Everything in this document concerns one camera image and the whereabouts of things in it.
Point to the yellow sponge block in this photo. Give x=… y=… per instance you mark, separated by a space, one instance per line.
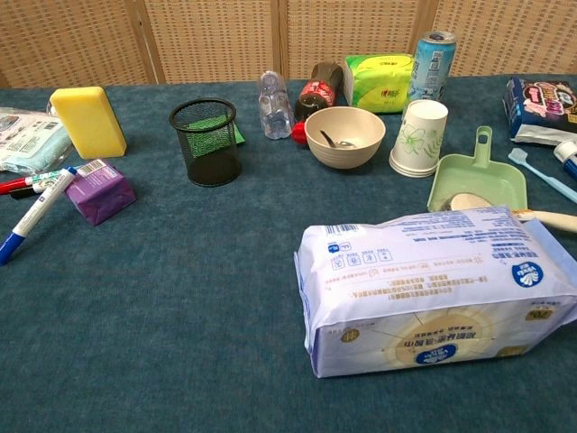
x=90 y=122

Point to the black mesh pen cup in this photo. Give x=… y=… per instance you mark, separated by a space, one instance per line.
x=212 y=158

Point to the green scouring pad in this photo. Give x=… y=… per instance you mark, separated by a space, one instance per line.
x=238 y=133

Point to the cola bottle red cap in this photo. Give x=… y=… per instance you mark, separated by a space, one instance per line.
x=317 y=90

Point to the metal spoon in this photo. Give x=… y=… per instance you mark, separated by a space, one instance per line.
x=343 y=144

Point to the teal tablecloth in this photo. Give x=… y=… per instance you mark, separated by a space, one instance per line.
x=180 y=293

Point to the dark blue sanitary pad pack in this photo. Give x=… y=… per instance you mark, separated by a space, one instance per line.
x=541 y=104

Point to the large white blue wipes pack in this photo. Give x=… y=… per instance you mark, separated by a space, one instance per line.
x=428 y=293

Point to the blue white marker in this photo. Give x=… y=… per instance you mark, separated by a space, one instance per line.
x=36 y=212

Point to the beige bowl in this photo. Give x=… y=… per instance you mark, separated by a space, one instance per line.
x=345 y=153

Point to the light green dustpan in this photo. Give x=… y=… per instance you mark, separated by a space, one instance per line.
x=491 y=176

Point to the clear plastic bottle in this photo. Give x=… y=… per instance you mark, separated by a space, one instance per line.
x=274 y=108

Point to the white toothpaste tube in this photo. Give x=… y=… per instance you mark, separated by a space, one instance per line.
x=567 y=155

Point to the blue drink can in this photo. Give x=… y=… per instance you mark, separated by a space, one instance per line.
x=433 y=67

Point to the woven folding screen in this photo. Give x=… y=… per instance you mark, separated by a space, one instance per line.
x=212 y=40

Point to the floral paper cup stack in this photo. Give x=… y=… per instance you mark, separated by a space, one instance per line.
x=417 y=140

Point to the green tissue pack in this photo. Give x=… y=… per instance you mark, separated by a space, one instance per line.
x=381 y=85

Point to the light blue toothbrush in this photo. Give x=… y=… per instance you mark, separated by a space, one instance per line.
x=545 y=173

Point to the red marker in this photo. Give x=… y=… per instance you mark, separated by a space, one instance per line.
x=12 y=185

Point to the bagged light blue cloth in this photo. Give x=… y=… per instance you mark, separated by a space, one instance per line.
x=27 y=140

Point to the purple tissue pack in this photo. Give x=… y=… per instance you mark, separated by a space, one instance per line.
x=101 y=194

